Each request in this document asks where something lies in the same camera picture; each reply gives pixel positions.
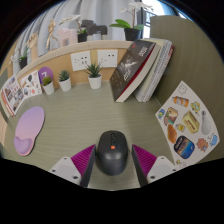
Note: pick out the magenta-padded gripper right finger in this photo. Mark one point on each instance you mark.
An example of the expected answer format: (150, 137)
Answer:
(160, 166)

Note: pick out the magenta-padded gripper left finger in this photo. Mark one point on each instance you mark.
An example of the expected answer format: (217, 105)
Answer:
(65, 168)

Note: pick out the black computer mouse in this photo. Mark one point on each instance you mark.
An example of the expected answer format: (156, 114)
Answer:
(112, 156)

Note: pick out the purple mouse pad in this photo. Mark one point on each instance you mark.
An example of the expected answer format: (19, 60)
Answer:
(29, 128)

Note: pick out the colourful sticker sheet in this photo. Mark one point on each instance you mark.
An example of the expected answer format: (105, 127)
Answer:
(188, 123)

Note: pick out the beige card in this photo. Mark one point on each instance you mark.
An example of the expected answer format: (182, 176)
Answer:
(2, 130)

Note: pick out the red-edged magazine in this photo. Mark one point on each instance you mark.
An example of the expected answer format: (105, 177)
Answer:
(12, 95)

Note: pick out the purple round number sign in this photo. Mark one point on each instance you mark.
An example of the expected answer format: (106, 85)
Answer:
(45, 72)

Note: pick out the black book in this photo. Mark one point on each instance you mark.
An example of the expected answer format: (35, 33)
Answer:
(131, 70)

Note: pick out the beige desk shelf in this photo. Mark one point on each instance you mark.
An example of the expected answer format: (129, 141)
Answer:
(63, 53)

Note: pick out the green desk partition panel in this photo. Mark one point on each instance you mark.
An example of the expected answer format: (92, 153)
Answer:
(193, 53)

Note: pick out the wooden hand model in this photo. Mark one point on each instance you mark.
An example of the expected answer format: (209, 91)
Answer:
(32, 41)

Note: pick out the grey curtain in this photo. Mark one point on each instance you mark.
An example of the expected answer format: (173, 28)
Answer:
(100, 11)

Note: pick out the white wall socket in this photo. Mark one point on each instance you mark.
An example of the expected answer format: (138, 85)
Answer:
(107, 58)
(80, 60)

